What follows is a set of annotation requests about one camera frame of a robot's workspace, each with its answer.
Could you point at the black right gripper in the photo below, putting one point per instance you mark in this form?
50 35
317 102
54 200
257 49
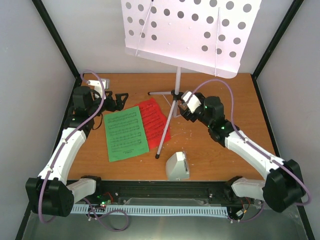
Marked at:
187 115

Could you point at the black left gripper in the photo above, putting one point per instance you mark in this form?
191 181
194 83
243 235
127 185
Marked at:
119 105

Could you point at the red sheet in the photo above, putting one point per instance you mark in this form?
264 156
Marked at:
153 120

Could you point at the green sheet music page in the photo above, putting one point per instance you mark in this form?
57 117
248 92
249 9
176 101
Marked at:
125 134

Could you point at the white metronome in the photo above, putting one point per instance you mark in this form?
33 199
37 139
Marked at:
177 167

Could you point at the white tripod music stand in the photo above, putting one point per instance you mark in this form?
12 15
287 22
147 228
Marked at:
168 85

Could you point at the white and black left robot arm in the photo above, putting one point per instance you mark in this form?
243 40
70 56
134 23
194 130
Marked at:
65 150

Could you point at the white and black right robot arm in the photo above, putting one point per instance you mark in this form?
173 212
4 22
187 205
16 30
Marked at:
250 150

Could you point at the white perforated stand desk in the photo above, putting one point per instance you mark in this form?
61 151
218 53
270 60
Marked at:
206 36

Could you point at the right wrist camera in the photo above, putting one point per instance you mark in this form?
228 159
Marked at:
191 101

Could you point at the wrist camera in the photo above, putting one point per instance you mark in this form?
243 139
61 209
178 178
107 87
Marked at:
100 89
191 101

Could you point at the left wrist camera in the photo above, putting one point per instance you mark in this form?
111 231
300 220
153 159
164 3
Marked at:
100 89

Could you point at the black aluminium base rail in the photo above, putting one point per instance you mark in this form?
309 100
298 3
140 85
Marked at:
214 191

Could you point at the light blue slotted cable duct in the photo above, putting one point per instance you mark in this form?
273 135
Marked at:
163 211

